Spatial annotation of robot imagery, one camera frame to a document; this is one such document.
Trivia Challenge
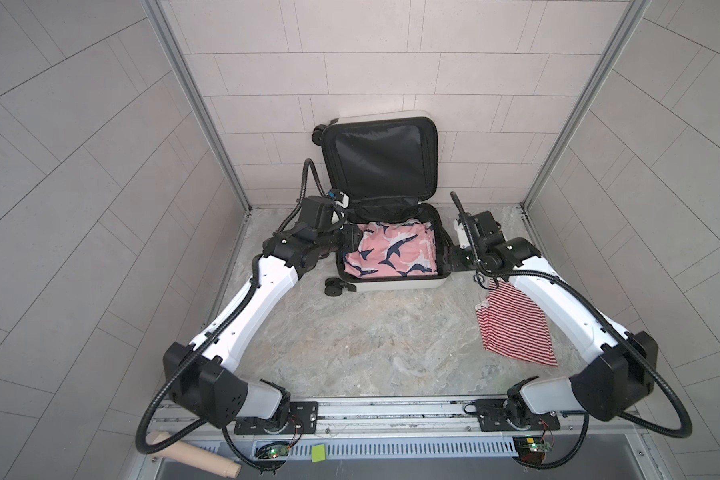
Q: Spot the pink shark print garment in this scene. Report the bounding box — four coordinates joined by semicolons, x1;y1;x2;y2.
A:
342;219;438;280

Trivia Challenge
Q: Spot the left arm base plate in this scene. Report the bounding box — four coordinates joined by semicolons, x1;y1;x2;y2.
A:
233;401;319;436

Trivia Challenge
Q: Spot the beige cylindrical handle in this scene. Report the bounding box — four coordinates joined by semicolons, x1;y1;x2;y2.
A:
151;441;242;479

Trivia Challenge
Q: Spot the black and white open suitcase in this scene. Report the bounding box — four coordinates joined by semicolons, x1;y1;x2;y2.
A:
311;110;453;297

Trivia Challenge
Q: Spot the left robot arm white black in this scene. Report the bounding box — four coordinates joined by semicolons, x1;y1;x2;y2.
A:
135;190;350;455

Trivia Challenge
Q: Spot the green sticky note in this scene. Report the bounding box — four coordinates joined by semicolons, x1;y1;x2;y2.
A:
310;444;327;463

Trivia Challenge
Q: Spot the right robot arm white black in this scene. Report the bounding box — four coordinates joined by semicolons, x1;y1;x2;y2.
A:
452;209;693;438

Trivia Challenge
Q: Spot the left circuit board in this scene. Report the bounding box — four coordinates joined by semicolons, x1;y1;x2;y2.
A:
255;442;291;460

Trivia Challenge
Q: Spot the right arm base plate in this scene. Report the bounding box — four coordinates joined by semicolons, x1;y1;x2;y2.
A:
463;398;561;433

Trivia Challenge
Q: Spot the circuit board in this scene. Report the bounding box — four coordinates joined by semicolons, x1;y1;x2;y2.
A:
512;437;553;465
255;442;291;460

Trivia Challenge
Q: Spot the aluminium rail frame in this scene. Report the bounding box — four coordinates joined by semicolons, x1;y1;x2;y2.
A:
180;395;638;463

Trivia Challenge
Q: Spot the red white striped garment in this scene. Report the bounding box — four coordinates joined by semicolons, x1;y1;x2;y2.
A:
475;282;558;367

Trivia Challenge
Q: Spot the right circuit board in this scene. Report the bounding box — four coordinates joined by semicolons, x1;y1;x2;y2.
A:
512;437;553;465

